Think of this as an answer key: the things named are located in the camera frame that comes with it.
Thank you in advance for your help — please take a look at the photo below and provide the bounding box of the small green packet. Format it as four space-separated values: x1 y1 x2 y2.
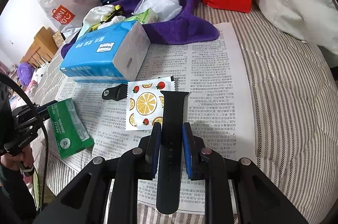
48 98 94 159

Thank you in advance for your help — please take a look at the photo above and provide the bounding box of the long black watch strap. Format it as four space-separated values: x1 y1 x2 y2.
155 90 190 215

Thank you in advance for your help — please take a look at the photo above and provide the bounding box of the fruit print sachet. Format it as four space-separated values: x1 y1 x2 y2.
125 76 175 131

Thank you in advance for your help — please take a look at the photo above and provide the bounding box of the white glove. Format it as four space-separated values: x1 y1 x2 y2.
77 4 114 39

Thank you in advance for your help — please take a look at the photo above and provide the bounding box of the yellow black armband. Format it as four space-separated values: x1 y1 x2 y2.
90 4 126 31

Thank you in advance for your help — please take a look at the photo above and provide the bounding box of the green wet wipes pack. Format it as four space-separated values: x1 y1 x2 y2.
125 8 159 24

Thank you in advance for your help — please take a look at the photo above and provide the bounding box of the sheer white drawstring pouch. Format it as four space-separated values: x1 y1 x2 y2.
133 0 183 22

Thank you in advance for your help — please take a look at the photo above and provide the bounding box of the person's left hand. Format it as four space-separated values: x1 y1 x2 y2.
1 146 34 181

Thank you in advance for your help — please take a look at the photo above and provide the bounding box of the white plush toy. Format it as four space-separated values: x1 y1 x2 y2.
31 62 50 84

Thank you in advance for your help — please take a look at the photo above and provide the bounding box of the purple plush toy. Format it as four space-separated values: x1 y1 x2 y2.
17 62 35 87

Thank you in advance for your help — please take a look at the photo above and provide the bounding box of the wooden furniture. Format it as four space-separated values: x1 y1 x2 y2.
20 27 65 68

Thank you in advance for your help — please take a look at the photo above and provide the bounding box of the newspaper sheet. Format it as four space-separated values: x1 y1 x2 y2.
56 23 256 171

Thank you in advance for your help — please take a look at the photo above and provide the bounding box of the blue tissue pack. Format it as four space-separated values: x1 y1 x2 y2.
60 20 151 83

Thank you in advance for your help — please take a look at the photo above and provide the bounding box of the striped bed cover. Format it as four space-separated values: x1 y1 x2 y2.
33 4 337 223

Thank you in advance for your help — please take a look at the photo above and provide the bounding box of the white Miniso plastic bag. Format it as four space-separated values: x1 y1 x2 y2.
37 0 101 38

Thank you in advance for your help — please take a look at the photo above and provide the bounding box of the purple towel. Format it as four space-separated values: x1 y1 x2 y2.
61 0 219 58

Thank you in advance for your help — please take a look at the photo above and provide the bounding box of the cream canvas bag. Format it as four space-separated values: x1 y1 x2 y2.
255 0 337 54

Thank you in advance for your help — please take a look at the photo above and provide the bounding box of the black cable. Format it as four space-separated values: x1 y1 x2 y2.
0 72 49 214

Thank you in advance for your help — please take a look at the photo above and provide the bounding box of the short black watch strap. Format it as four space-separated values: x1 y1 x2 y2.
101 83 129 102

